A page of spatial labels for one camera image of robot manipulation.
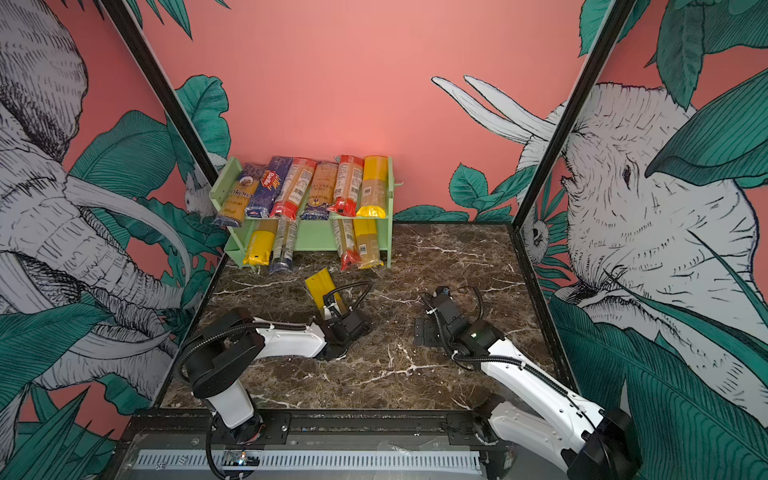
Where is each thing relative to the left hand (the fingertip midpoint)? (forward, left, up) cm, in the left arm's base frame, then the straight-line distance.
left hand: (345, 321), depth 93 cm
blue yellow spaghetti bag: (+22, +29, +29) cm, 47 cm away
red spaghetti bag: (+28, +13, +30) cm, 43 cm away
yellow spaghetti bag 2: (+13, +9, +1) cm, 16 cm away
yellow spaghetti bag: (+25, -7, +14) cm, 30 cm away
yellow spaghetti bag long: (+33, -11, +29) cm, 45 cm away
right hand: (-8, -24, +12) cm, 28 cm away
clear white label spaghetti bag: (+25, +19, +15) cm, 35 cm away
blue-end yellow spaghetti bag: (+29, +5, +29) cm, 41 cm away
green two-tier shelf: (+25, +11, +13) cm, 30 cm away
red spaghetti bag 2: (+30, -2, +30) cm, 43 cm away
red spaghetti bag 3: (+21, 0, +17) cm, 27 cm away
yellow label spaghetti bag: (+21, +27, +13) cm, 37 cm away
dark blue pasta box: (+27, +21, +30) cm, 45 cm away
